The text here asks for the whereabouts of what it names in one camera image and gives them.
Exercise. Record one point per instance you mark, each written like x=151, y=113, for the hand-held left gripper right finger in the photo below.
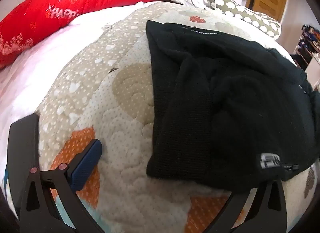
x=247, y=203

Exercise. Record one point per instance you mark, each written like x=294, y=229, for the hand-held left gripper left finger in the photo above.
x=86, y=165

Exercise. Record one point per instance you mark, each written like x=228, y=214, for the black pants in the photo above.
x=212, y=98

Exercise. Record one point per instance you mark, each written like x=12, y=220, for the heart and cloud print quilt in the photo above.
x=120, y=103

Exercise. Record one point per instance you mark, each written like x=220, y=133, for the pale pink bed sheet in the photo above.
x=30, y=72

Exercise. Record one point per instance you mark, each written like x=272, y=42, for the red printed pillow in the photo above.
x=50, y=5

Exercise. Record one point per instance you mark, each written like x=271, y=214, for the cluttered shelf unit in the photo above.
x=308, y=45

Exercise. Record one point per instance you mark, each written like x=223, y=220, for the green cloud print pillow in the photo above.
x=250, y=15

